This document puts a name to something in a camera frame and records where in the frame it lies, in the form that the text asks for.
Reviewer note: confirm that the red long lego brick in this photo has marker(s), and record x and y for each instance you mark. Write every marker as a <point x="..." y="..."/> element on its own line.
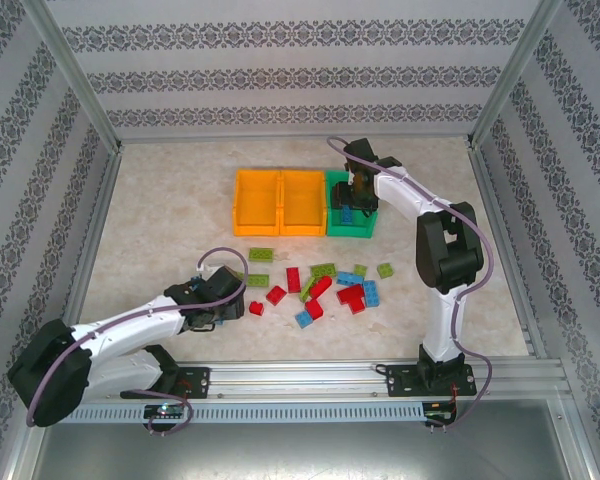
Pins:
<point x="293" y="280"/>
<point x="349" y="292"/>

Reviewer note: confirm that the aluminium frame floor rail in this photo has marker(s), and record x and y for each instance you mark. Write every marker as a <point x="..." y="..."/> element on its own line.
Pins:
<point x="505" y="240"/>
<point x="92" y="250"/>

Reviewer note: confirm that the aluminium frame post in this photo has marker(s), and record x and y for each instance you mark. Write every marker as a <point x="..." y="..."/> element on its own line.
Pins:
<point x="513" y="75"/>
<point x="81" y="85"/>

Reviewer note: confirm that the small controller circuit board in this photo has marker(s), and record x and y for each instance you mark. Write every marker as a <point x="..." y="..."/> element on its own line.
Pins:
<point x="165" y="411"/>
<point x="437" y="412"/>

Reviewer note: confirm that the green plastic bin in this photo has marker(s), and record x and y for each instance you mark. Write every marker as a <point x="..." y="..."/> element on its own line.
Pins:
<point x="350" y="230"/>

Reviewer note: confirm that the aluminium frame cross rail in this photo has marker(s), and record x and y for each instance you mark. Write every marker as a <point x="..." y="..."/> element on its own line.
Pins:
<point x="300" y="135"/>

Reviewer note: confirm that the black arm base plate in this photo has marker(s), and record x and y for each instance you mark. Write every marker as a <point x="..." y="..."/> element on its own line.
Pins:
<point x="197" y="382"/>
<point x="397" y="382"/>

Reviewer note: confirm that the blue square lego brick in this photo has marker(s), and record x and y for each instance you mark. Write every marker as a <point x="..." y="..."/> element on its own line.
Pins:
<point x="304" y="318"/>

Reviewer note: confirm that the lime green narrow lego brick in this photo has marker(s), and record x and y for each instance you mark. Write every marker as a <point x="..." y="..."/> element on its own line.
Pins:
<point x="305" y="292"/>

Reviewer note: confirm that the red small lego brick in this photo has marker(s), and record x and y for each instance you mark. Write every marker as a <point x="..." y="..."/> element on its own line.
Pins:
<point x="256" y="308"/>

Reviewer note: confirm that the lime green small lego brick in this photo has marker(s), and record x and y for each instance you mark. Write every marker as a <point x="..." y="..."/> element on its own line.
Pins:
<point x="360" y="270"/>
<point x="385" y="270"/>

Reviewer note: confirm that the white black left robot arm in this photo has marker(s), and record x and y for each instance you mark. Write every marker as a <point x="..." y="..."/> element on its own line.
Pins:
<point x="130" y="325"/>

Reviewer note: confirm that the grey metal sheet panel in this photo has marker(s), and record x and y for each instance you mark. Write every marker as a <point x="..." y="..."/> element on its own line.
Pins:
<point x="300" y="450"/>

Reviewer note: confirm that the aluminium frame leg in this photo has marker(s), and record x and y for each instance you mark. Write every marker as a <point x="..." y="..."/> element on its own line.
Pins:
<point x="582" y="450"/>
<point x="17" y="450"/>

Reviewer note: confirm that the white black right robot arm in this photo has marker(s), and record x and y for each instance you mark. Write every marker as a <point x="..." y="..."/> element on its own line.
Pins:
<point x="442" y="320"/>

